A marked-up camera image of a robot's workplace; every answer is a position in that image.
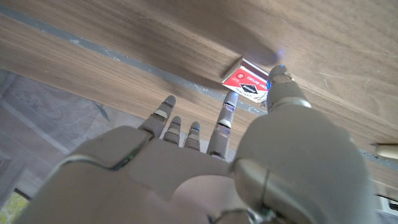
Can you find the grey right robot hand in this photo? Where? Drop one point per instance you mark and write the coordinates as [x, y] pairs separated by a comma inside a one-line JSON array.
[[192, 180]]

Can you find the red matchbox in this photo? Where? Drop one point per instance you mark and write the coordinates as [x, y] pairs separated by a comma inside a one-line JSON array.
[[244, 81]]

